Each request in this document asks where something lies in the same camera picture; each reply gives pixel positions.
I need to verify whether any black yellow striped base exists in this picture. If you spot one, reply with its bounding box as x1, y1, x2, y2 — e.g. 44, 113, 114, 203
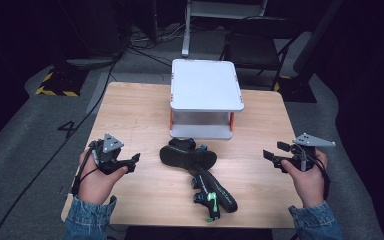
34, 64, 90, 98
272, 74, 318, 104

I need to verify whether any black slanted pole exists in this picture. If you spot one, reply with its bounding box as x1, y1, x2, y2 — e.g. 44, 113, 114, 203
292, 0, 345, 75

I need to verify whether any white metal stand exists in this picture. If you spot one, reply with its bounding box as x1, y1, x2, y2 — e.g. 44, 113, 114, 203
181, 0, 269, 58

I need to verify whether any black sandal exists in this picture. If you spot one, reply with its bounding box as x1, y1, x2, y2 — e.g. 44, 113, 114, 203
159, 137, 219, 172
188, 168, 239, 223

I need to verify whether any white two-tier shoe rack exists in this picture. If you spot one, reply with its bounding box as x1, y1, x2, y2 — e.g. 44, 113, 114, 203
169, 58, 245, 141

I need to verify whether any black folding chair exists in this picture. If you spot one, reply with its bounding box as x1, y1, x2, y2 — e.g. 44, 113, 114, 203
219, 15, 302, 92

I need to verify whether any person's left hand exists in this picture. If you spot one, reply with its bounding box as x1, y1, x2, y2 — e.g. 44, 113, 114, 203
77, 149, 129, 205

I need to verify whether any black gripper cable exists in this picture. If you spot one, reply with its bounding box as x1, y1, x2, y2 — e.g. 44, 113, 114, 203
308, 154, 332, 202
71, 141, 99, 197

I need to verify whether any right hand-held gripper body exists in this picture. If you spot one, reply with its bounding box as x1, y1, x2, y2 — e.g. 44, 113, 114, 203
273, 132, 337, 174

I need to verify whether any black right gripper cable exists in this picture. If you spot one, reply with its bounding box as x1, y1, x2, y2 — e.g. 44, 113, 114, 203
308, 154, 332, 202

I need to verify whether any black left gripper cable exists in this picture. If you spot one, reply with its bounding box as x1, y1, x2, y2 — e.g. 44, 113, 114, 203
71, 141, 99, 197

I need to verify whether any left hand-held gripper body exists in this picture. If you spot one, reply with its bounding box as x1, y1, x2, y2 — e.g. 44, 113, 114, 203
89, 133, 137, 175

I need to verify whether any tangle of floor cables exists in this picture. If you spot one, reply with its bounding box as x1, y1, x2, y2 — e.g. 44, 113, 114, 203
125, 24, 188, 68

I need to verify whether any long black floor cable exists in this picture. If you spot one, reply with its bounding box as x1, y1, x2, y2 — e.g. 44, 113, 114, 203
0, 54, 123, 240

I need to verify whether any person's right hand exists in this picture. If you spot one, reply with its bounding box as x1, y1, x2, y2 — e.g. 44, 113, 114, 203
280, 149, 330, 209

